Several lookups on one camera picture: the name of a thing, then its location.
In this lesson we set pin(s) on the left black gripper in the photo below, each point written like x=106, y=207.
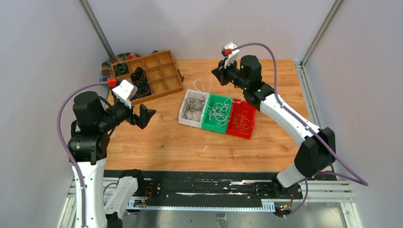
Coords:
x=141, y=120

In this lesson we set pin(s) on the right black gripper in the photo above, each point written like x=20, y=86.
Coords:
x=220, y=72

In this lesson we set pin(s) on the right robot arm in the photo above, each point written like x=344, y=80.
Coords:
x=314, y=142

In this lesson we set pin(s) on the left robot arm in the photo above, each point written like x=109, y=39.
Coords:
x=90, y=136

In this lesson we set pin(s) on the green plastic bin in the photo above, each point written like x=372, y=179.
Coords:
x=217, y=113

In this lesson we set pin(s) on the wooden compartment tray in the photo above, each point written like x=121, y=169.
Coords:
x=163, y=79

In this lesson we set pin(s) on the red plastic bin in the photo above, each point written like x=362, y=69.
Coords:
x=242, y=119

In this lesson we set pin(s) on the white plastic bin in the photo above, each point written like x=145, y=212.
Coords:
x=193, y=107

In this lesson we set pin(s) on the plaid cloth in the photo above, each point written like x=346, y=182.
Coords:
x=106, y=69

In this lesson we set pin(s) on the black coiled strap four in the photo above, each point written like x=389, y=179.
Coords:
x=143, y=90

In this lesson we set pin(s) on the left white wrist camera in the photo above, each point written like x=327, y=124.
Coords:
x=125, y=92

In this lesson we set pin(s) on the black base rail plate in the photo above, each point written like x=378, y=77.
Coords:
x=212, y=189

